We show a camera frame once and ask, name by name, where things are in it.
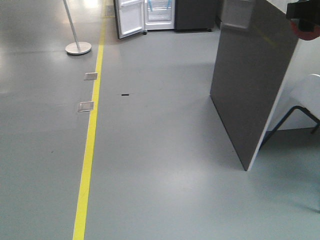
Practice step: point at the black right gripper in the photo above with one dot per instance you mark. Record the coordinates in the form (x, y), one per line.
(307, 10)

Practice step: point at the red yellow apple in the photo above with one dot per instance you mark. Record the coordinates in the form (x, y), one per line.
(305, 30)

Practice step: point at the dark grey fridge body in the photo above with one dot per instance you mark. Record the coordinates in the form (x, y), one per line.
(187, 14)

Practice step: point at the open fridge door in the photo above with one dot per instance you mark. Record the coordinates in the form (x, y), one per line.
(129, 16)

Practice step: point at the clear crisper drawer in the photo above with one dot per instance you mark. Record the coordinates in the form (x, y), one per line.
(159, 14)

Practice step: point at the upper metal floor plate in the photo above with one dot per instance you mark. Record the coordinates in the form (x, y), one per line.
(90, 76)

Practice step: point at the metal floor plate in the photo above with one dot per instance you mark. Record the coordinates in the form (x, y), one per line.
(90, 76)
(86, 106)

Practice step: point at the silver floor stand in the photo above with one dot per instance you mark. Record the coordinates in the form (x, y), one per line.
(77, 47)

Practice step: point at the lower metal floor plate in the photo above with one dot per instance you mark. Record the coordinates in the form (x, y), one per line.
(86, 106)

